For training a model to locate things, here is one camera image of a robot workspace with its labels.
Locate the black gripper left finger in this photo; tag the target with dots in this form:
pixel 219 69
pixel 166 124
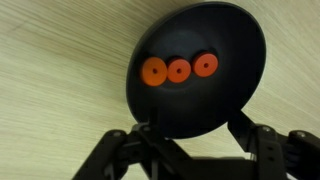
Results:
pixel 144 127

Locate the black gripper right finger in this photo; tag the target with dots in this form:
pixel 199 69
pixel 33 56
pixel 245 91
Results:
pixel 243 130

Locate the orange wooden disc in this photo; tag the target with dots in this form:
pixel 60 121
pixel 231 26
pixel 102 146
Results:
pixel 153 71

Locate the red-orange wooden disc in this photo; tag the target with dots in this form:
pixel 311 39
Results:
pixel 178 70

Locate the red wooden disc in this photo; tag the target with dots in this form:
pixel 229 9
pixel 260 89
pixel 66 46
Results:
pixel 205 64

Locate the black bowl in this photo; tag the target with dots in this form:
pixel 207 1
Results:
pixel 199 104

